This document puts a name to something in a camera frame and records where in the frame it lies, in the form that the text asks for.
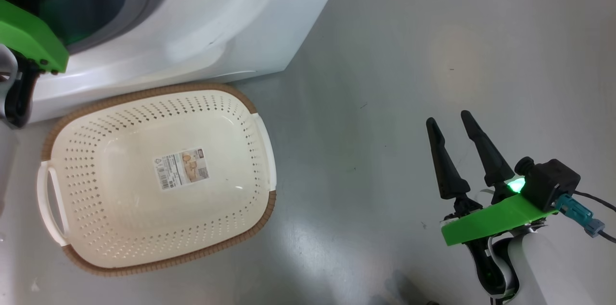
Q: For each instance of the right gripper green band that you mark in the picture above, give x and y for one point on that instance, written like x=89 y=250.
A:
x=491 y=221

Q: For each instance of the cream perforated laundry basket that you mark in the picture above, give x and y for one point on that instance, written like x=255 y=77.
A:
x=144 y=228

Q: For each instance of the white front-load washing machine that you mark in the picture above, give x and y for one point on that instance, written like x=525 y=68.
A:
x=216 y=16

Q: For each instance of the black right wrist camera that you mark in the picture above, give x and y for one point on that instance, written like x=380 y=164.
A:
x=548 y=182

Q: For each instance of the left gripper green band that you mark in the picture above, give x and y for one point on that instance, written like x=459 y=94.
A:
x=33 y=35

